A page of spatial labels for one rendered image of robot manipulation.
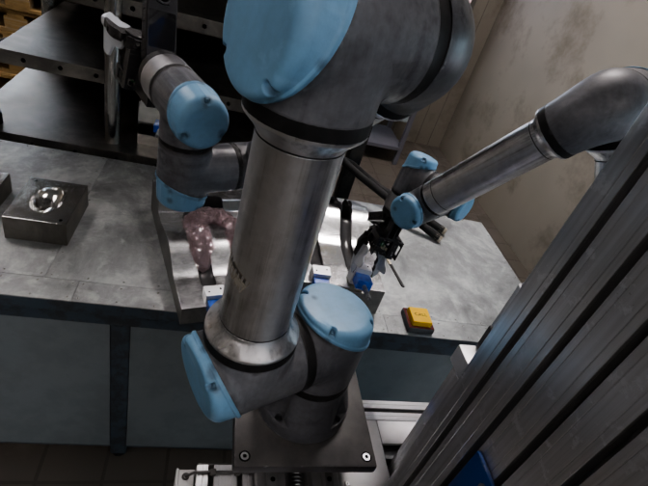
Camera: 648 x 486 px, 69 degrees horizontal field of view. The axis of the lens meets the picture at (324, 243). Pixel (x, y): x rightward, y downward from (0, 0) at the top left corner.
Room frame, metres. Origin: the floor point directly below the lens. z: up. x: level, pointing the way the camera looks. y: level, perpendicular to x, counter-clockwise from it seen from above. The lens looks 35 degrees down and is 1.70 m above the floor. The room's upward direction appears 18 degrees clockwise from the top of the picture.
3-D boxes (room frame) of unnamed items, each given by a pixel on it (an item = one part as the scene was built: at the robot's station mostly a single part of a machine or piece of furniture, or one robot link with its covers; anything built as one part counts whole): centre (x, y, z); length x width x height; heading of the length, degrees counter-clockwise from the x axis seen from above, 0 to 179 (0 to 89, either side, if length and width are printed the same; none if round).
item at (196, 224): (1.05, 0.30, 0.90); 0.26 x 0.18 x 0.08; 35
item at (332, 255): (1.24, -0.01, 0.87); 0.50 x 0.26 x 0.14; 17
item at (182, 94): (0.59, 0.23, 1.43); 0.11 x 0.08 x 0.09; 44
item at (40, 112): (1.90, 0.82, 0.76); 1.30 x 0.84 x 0.06; 107
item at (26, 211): (0.98, 0.75, 0.84); 0.20 x 0.15 x 0.07; 17
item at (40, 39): (1.95, 0.84, 1.02); 1.10 x 0.74 x 0.05; 107
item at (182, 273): (1.05, 0.31, 0.86); 0.50 x 0.26 x 0.11; 35
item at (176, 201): (0.60, 0.22, 1.34); 0.11 x 0.08 x 0.11; 134
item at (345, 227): (1.22, 0.00, 0.92); 0.35 x 0.16 x 0.09; 17
